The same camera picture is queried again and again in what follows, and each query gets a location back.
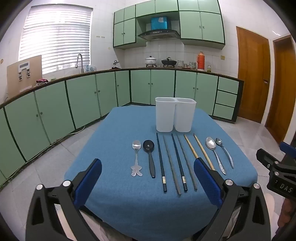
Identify black wok with lid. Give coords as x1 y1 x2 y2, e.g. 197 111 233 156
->
161 57 177 68

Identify blue box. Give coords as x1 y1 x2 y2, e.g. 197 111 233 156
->
151 16 168 31

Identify white window blind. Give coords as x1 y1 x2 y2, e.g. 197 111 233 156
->
18 5 93 75

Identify steel kitchen faucet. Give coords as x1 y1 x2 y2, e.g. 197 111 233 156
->
74 53 85 74

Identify orange thermos flask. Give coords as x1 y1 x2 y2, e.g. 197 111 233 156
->
197 51 206 71

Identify small steel spoon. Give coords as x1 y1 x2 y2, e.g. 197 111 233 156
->
216 138 234 169

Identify large steel spoon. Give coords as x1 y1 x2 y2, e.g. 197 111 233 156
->
206 137 227 175

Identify black plastic spoon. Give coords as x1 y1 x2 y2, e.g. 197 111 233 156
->
143 140 156 179

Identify white cooking pot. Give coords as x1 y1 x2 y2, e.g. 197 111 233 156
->
145 56 158 67

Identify plain wooden door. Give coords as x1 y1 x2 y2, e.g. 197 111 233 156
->
265 35 296 144

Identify wooden door with handle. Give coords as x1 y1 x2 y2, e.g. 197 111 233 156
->
236 26 271 124

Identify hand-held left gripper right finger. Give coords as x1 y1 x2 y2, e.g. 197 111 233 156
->
193 158 271 241

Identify wooden chopstick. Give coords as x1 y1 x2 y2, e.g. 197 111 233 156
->
193 133 216 171
184 134 201 160

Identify green upper wall cabinets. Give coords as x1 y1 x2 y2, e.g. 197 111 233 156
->
113 0 226 50

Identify black range hood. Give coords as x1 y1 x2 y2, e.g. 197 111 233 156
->
138 30 181 42

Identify green lower kitchen cabinets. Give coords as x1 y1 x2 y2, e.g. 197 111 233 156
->
0 68 244 188

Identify steel spoon with cartoon handle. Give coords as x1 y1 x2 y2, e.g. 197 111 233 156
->
131 140 143 177

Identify blue tablecloth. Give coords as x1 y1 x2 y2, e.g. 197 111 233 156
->
64 105 258 241

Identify person's right hand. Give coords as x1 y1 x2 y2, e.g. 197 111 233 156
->
277 198 295 230

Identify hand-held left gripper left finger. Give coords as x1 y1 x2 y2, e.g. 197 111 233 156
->
26 158 102 241

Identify white two-compartment utensil holder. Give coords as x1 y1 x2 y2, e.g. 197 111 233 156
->
155 97 197 133

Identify grey metal chopstick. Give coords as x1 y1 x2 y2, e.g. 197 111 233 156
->
162 135 182 196
177 135 198 191

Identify black chopstick with metal band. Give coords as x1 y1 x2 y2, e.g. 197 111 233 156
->
156 133 167 193
171 133 188 192

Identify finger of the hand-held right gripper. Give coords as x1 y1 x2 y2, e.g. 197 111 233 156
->
256 148 281 172
279 142 296 160

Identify brown cardboard box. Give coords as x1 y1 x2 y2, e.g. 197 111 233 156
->
6 55 43 99

